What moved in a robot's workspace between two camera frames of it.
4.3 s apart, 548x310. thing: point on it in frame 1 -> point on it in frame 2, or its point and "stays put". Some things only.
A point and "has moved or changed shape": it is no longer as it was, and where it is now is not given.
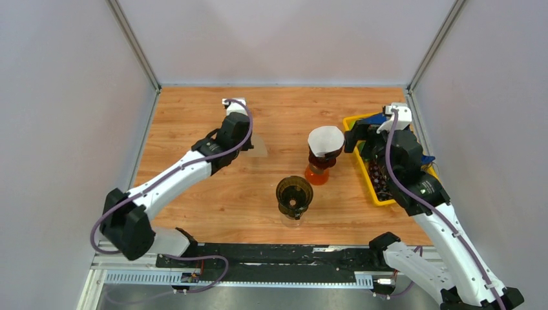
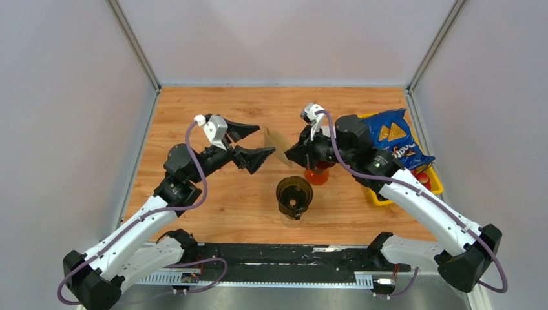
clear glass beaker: (292, 223) stays put
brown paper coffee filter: (259, 150) has moved or changed shape
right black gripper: (362, 132) -> (300, 150)
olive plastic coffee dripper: (294, 194) stays put
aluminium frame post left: (134, 43) stays put
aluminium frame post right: (456, 6) stays put
